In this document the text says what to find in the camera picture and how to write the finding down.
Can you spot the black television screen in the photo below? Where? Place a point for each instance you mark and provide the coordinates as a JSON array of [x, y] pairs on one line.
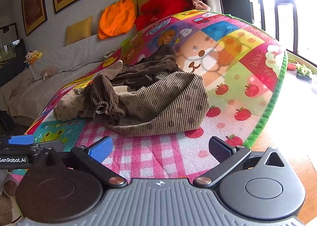
[[12, 65]]

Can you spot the orange pumpkin plush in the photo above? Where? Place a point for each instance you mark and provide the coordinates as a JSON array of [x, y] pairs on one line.
[[116, 17]]

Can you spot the small colourful doll toy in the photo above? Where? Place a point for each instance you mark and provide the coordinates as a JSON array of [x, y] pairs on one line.
[[32, 58]]

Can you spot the pink plush toy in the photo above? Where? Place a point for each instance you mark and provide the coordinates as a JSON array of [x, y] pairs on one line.
[[199, 3]]

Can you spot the colourful cartoon printed play mat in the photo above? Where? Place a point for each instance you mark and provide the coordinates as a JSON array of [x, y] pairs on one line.
[[247, 67]]

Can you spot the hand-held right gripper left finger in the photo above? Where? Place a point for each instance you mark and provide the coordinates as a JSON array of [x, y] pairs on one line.
[[100, 150]]

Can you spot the red plush toy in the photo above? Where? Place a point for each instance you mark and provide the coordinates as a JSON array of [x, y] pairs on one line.
[[168, 3]]

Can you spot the large yellow cushion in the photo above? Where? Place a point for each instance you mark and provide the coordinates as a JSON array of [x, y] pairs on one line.
[[79, 30]]

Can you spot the grey covered sofa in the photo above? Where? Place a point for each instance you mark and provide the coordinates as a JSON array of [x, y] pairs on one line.
[[49, 67]]

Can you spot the small yellow cushion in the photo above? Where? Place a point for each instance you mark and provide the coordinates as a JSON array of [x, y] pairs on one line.
[[142, 3]]

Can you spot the beige walrus plush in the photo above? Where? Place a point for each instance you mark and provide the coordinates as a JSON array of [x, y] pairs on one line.
[[48, 72]]

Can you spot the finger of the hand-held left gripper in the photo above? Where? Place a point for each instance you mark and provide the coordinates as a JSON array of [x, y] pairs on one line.
[[22, 148], [21, 139]]

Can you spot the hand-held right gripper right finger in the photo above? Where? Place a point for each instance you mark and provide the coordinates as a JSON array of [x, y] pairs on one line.
[[219, 150]]

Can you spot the potted grassy plant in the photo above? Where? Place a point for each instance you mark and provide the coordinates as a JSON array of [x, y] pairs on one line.
[[292, 65]]

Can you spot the leafy plant in black pot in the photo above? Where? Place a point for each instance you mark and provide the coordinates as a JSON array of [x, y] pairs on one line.
[[303, 71]]

